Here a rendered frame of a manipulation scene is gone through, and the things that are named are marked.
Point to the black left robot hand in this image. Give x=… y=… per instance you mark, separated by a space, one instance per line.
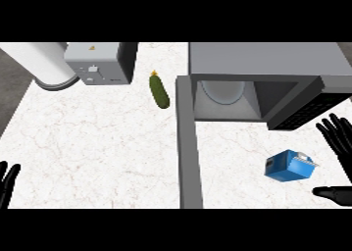
x=0 y=189

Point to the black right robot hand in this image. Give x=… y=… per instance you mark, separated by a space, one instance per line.
x=346 y=143

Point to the blue milk carton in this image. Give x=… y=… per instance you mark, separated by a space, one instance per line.
x=289 y=166

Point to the grey microwave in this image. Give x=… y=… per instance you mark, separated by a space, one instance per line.
x=269 y=65

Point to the grey microwave door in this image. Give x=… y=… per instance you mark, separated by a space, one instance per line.
x=188 y=147

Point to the white cylindrical appliance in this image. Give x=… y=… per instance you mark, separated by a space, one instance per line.
x=40 y=62

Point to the green cucumber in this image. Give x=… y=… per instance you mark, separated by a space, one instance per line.
x=159 y=90

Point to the grey toaster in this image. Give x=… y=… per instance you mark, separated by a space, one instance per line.
x=101 y=63

